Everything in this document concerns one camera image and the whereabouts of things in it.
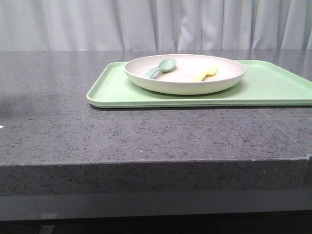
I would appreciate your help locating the teal green spoon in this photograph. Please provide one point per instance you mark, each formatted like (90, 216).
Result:
(166, 65)

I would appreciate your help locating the light green tray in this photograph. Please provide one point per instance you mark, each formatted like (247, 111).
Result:
(264, 84)

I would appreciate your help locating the white round plate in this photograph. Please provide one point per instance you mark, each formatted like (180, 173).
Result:
(188, 66)

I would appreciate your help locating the yellow plastic fork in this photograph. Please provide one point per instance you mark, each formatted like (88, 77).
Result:
(206, 73)

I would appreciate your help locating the white curtain backdrop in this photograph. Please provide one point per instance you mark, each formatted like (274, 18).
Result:
(154, 25)

